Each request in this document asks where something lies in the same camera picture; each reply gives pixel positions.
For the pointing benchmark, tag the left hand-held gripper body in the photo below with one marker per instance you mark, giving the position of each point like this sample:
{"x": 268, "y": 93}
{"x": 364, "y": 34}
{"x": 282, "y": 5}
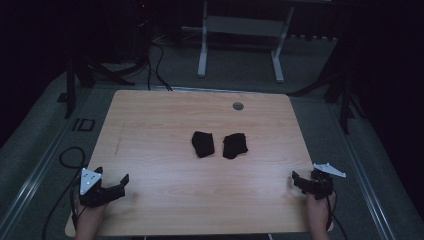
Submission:
{"x": 89, "y": 181}

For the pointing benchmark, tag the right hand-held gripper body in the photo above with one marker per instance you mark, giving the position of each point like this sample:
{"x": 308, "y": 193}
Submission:
{"x": 321, "y": 185}

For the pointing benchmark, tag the black sock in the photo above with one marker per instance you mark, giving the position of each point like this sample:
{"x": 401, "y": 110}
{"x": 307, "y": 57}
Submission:
{"x": 234, "y": 145}
{"x": 203, "y": 144}

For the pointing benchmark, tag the person's right hand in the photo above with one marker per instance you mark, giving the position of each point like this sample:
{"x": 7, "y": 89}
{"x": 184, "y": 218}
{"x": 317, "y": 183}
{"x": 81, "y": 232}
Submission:
{"x": 318, "y": 210}

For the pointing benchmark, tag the person's left hand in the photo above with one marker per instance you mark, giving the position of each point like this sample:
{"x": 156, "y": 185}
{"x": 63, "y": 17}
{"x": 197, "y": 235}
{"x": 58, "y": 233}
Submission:
{"x": 90, "y": 213}

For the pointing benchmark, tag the black metal stand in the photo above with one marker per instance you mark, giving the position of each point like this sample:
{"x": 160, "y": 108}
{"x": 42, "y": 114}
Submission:
{"x": 70, "y": 93}
{"x": 345, "y": 100}

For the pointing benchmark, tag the white metal desk frame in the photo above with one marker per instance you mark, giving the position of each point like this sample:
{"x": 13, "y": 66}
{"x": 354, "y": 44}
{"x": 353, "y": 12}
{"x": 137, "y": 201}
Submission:
{"x": 245, "y": 26}

